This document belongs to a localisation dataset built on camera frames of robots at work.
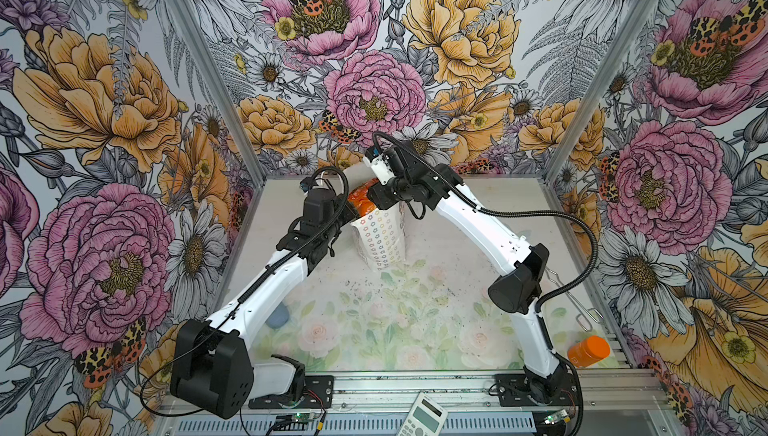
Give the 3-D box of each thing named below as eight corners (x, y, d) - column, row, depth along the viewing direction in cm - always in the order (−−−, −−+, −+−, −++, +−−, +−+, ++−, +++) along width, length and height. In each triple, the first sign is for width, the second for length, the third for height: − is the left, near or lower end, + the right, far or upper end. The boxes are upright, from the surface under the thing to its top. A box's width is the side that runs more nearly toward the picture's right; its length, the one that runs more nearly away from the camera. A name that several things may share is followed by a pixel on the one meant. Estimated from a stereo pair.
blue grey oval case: (268, 325, 87) (265, 321, 84) (283, 306, 90) (281, 301, 88) (279, 332, 85) (276, 328, 83) (294, 312, 89) (292, 308, 87)
